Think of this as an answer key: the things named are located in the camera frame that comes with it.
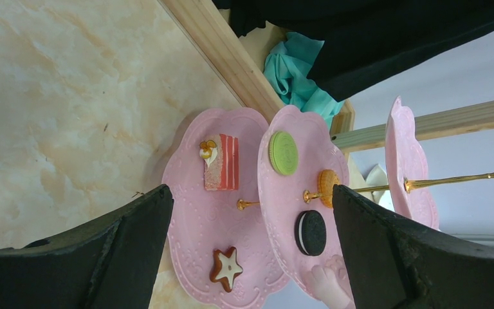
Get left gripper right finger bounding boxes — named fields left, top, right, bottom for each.
left=333, top=185, right=494, bottom=308

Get red striped cake slice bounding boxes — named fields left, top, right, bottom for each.
left=199, top=133, right=239, bottom=191

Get green macaron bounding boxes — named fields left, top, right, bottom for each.
left=268, top=131, right=298, bottom=176

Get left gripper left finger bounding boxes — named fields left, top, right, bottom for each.
left=0, top=184, right=174, bottom=308

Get pink-tipped metal tongs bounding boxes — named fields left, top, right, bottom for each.
left=305, top=255, right=355, bottom=309

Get white towel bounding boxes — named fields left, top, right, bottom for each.
left=364, top=164, right=397, bottom=212

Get black macaron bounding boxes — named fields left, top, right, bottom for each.
left=295, top=210, right=327, bottom=256

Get black t-shirt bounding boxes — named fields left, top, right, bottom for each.
left=215, top=0, right=494, bottom=100

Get wooden clothes rack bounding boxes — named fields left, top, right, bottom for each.
left=162, top=1, right=494, bottom=153

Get brown star cookie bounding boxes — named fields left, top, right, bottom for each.
left=209, top=247, right=243, bottom=293

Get pink three-tier cake stand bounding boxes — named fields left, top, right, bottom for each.
left=161, top=95, right=494, bottom=309

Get teal cloth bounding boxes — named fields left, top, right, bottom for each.
left=264, top=32, right=345, bottom=127

